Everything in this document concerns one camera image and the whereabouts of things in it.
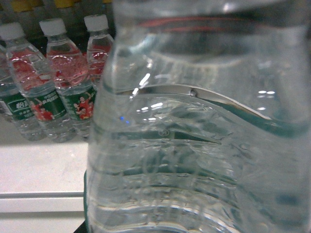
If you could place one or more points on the clear water bottle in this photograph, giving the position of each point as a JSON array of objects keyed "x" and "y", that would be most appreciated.
[{"x": 202, "y": 120}]

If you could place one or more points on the water bottle middle players label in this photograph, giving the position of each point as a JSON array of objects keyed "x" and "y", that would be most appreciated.
[{"x": 70, "y": 75}]

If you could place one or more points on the water bottle far left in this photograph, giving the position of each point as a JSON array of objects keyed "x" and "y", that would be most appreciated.
[{"x": 98, "y": 46}]

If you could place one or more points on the white shelf board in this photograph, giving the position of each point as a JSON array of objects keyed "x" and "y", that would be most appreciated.
[{"x": 41, "y": 184}]

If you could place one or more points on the water bottle barcode label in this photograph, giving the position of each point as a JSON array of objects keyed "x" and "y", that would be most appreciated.
[{"x": 14, "y": 106}]

